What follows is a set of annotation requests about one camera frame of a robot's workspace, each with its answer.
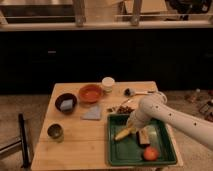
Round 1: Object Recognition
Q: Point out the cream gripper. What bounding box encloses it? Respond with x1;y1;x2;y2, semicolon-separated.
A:
126;111;147;133

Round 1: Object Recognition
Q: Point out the yellow banana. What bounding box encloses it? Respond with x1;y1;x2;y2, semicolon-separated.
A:
115;128;133;141

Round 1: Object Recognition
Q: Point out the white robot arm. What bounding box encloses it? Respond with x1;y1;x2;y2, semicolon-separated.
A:
127;92;213;151

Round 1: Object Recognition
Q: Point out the tan sponge block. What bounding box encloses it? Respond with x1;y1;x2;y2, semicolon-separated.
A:
138;127;150;145

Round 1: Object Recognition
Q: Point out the green plastic tray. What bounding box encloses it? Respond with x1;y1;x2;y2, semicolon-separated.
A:
107;114;177;166

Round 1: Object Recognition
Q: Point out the red tomato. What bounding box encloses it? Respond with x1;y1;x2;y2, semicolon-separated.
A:
143;146;159;161

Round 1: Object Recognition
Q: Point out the grey folded cloth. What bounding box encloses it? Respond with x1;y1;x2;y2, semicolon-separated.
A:
81;105;101;120

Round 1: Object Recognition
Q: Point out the white cup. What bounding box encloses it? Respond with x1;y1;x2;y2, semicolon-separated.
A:
102;77;115;92

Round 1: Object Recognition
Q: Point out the orange bowl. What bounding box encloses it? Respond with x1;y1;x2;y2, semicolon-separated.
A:
78;84;103;103

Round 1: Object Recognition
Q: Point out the grey blue sponge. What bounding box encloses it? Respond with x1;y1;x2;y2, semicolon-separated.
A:
60;99;73;111

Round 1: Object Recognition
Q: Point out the dark brown bowl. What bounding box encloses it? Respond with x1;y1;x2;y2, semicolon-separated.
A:
55;93;77;114

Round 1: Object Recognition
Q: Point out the dark metal cup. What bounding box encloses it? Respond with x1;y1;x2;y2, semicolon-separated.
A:
47;124;64;142

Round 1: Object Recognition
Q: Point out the black metal stand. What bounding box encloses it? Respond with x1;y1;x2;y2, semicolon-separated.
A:
0;114;30;169

